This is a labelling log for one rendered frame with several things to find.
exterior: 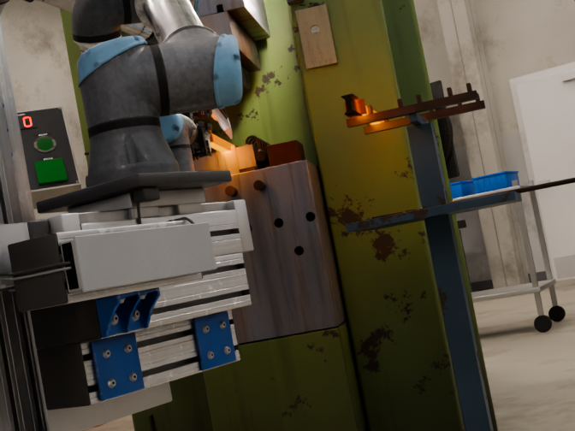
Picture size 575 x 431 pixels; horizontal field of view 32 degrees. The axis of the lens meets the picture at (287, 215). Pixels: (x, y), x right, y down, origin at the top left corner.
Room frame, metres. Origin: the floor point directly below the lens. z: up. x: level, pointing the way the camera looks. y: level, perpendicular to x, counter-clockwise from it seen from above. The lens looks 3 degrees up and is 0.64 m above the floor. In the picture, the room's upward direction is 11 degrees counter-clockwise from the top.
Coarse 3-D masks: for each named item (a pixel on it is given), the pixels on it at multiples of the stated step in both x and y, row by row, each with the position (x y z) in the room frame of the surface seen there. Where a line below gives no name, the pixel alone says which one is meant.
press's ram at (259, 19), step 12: (204, 0) 2.71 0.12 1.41; (216, 0) 2.70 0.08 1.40; (228, 0) 2.70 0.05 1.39; (240, 0) 2.69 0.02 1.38; (252, 0) 2.86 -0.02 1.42; (204, 12) 2.71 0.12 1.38; (216, 12) 2.70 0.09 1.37; (228, 12) 2.72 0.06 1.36; (240, 12) 2.74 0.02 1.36; (252, 12) 2.81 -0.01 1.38; (264, 12) 3.07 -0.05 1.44; (240, 24) 2.87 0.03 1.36; (252, 24) 2.90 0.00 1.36; (264, 24) 3.02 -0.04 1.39; (252, 36) 3.04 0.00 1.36; (264, 36) 3.07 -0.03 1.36
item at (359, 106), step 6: (342, 96) 2.25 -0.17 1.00; (348, 96) 2.24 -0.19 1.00; (354, 96) 2.27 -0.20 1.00; (348, 102) 2.24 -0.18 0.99; (354, 102) 2.29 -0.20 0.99; (360, 102) 2.32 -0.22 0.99; (348, 108) 2.24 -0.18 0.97; (354, 108) 2.28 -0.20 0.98; (360, 108) 2.32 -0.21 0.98; (366, 108) 2.39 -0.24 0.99; (348, 114) 2.25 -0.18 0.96; (354, 114) 2.27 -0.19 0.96; (360, 114) 2.30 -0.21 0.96; (366, 114) 2.38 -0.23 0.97
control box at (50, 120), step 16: (32, 112) 2.71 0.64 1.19; (48, 112) 2.72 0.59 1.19; (32, 128) 2.68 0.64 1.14; (48, 128) 2.69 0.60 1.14; (64, 128) 2.70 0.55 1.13; (32, 144) 2.66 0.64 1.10; (64, 144) 2.67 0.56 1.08; (32, 160) 2.63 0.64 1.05; (64, 160) 2.64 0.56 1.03; (32, 176) 2.60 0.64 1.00; (32, 192) 2.58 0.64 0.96; (48, 192) 2.60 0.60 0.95; (64, 192) 2.62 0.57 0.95
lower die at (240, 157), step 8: (216, 152) 2.71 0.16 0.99; (224, 152) 2.71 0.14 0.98; (232, 152) 2.71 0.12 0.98; (240, 152) 2.70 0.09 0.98; (248, 152) 2.70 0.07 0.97; (256, 152) 2.73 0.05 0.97; (200, 160) 2.72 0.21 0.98; (208, 160) 2.72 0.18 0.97; (216, 160) 2.71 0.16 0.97; (224, 160) 2.71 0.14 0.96; (232, 160) 2.71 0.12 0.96; (240, 160) 2.70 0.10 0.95; (248, 160) 2.70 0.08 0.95; (256, 160) 2.71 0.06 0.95; (200, 168) 2.72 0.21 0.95; (208, 168) 2.72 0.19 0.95; (216, 168) 2.71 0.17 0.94; (224, 168) 2.71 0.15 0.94; (232, 168) 2.71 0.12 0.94; (240, 168) 2.70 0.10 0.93
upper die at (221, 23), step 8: (208, 16) 2.71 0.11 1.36; (216, 16) 2.70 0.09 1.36; (224, 16) 2.70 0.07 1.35; (232, 16) 2.76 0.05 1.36; (208, 24) 2.71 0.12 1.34; (216, 24) 2.70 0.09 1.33; (224, 24) 2.70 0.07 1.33; (232, 24) 2.73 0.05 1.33; (216, 32) 2.70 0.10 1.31; (224, 32) 2.70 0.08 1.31; (232, 32) 2.71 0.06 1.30; (240, 32) 2.85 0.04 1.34; (240, 40) 2.83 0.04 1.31; (248, 40) 2.97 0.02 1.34; (240, 48) 2.80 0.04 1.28; (248, 48) 2.94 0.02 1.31; (256, 48) 3.10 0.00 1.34; (240, 56) 2.87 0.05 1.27; (248, 56) 2.91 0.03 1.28; (256, 56) 3.06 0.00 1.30; (248, 64) 2.99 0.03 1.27; (256, 64) 3.03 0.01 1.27; (248, 72) 3.11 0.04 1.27
